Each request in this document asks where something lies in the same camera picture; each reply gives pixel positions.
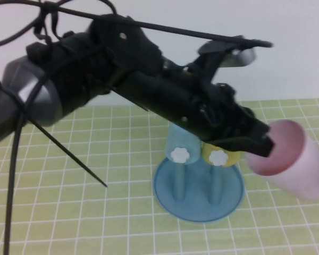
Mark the black left camera cable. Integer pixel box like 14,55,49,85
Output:
0,0,273,255

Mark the blue cup stand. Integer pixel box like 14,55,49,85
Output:
153,147,245,223

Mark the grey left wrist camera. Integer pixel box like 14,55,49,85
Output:
198,42,257,67

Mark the black zip tie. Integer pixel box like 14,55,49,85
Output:
23,116,108,188

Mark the light blue plastic cup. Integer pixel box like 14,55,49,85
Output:
166,123,203,165

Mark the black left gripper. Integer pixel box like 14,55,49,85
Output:
111,67,259,155

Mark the pink plastic cup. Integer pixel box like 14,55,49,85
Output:
245,120,319,200

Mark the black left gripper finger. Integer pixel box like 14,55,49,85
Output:
251,121,275,158

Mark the yellow plastic cup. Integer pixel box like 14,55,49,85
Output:
202,142,241,168

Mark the green checkered tablecloth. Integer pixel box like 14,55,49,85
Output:
0,98,319,255

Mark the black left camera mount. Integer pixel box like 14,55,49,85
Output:
186,39,245,88

